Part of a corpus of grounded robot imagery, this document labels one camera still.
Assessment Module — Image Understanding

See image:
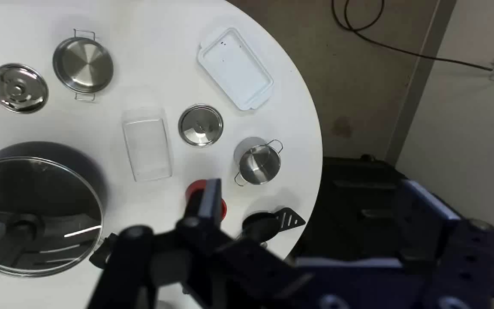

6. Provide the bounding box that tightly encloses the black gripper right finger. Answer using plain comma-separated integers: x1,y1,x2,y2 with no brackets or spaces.
398,180,494,309

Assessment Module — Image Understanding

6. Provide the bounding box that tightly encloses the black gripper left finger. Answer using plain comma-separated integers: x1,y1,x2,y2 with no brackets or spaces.
89,177,314,309

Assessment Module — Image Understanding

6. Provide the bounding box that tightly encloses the large glass pot lid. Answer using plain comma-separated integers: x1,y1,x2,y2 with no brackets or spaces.
0,158,105,280

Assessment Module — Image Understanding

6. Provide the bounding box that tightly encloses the tiny steel pot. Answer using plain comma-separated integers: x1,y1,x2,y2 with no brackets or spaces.
232,136,287,189

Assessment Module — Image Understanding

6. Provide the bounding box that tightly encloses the large black cooking pot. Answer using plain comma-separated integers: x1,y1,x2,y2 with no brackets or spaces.
0,141,110,280

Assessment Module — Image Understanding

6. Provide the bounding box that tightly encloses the red cup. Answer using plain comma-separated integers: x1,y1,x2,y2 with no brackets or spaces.
184,179,230,225

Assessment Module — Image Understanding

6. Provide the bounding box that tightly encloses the clear plastic container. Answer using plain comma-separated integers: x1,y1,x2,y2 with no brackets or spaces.
120,102,174,184

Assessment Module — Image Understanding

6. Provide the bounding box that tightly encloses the black case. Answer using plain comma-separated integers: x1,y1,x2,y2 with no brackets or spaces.
307,153,433,266

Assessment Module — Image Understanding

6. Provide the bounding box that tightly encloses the small steel cup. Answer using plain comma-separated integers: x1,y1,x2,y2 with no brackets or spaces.
177,103,227,150

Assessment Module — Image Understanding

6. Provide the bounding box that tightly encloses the white rectangular tray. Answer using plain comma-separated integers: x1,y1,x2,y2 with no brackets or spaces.
196,26,276,114

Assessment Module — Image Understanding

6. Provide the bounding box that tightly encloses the small steel bowl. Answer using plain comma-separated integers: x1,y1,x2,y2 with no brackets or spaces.
52,28,115,105

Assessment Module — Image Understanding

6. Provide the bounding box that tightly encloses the black floor cable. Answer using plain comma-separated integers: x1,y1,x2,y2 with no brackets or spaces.
330,0,494,79

